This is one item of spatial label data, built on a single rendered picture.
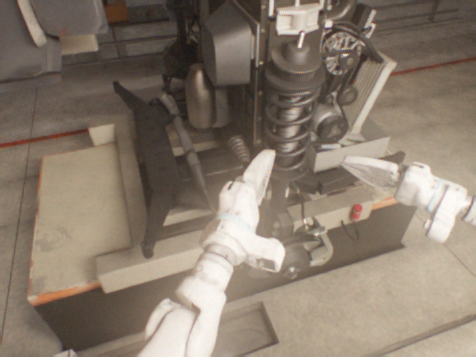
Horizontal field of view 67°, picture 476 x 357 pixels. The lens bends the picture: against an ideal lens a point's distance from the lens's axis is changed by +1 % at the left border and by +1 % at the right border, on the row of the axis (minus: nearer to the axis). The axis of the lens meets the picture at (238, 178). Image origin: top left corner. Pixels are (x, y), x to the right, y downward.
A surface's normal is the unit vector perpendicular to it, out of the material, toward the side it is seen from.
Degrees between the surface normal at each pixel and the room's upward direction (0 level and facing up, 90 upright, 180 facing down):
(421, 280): 0
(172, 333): 7
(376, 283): 0
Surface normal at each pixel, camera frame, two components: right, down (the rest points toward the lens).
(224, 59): -0.04, 0.68
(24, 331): 0.00, -0.73
